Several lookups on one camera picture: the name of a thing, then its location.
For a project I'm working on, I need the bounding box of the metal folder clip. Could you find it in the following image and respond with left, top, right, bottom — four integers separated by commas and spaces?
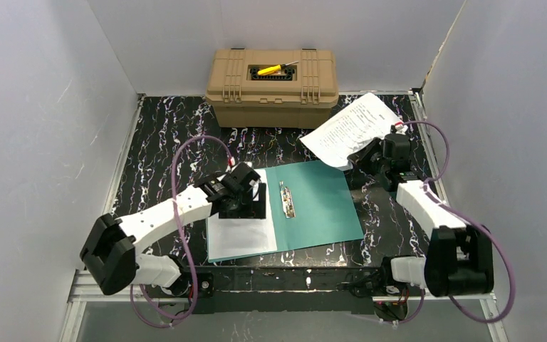
279, 181, 296, 219

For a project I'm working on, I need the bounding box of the yellow handled screwdriver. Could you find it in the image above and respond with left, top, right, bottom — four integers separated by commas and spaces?
257, 61, 298, 76

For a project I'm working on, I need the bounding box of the teal paper folder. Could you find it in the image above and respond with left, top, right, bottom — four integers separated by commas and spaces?
207, 160, 365, 264

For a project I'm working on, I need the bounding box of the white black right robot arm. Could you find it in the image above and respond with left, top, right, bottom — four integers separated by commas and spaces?
348, 133, 494, 296

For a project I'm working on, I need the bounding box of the printed white paper sheet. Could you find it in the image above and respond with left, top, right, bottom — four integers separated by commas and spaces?
206, 190, 277, 262

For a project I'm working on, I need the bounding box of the aluminium frame rail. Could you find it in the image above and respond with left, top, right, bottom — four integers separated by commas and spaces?
61, 271, 506, 341

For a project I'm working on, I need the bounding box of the tan plastic toolbox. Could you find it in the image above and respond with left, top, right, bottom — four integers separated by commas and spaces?
205, 48, 339, 129

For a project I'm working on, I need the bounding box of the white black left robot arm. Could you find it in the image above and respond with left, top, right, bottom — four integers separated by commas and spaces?
80, 162, 266, 296

